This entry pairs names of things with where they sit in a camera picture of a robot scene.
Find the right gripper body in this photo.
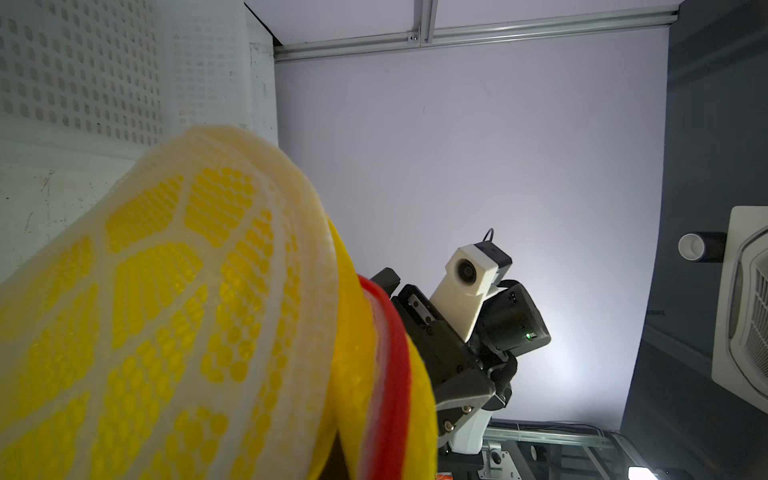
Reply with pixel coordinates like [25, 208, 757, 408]
[372, 267, 516, 412]

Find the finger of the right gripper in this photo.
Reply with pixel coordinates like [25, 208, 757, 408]
[433, 370, 496, 447]

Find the yellow mesh laundry bag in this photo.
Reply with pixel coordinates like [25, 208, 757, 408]
[1, 125, 438, 479]

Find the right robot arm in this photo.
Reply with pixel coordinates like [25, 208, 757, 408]
[373, 268, 551, 455]

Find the white plastic basket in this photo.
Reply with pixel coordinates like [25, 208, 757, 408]
[0, 0, 280, 175]

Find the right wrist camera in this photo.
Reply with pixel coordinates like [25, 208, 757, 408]
[430, 228, 513, 343]

